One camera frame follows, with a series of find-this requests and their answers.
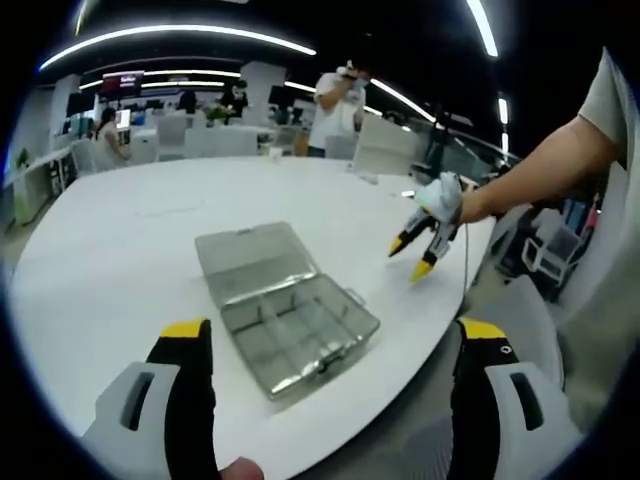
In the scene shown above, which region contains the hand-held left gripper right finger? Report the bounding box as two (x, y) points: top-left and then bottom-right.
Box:
(449, 317), (584, 480)

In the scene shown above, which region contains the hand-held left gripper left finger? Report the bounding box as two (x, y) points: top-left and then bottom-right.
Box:
(82, 318), (220, 480)

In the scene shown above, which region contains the long clear plastic divider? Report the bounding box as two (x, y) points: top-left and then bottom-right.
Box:
(239, 298), (362, 357)

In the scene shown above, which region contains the grey transparent guide fixture box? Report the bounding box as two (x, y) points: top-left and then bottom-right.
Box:
(193, 221), (381, 403)

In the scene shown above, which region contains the person's left hand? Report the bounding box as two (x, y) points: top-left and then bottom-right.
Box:
(219, 456), (266, 480)

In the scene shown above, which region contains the black tripod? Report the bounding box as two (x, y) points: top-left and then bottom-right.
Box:
(423, 101), (470, 177)

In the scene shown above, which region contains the white cabinet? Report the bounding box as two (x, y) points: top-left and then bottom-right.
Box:
(351, 116), (420, 177)

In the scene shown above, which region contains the grey mesh office chair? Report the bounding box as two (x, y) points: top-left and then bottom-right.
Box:
(299, 274), (569, 480)

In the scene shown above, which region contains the straight ceiling light strip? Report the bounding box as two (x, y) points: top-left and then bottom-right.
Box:
(466, 0), (500, 58)

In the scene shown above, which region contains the white side desk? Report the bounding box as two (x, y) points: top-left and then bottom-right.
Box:
(12, 149), (77, 227)

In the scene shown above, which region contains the curved ceiling light strip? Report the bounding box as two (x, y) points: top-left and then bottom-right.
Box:
(38, 23), (318, 72)

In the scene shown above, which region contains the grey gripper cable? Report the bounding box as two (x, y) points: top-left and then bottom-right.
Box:
(460, 221), (475, 302)

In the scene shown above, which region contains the red wall screen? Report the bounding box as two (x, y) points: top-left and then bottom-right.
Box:
(101, 70), (146, 97)

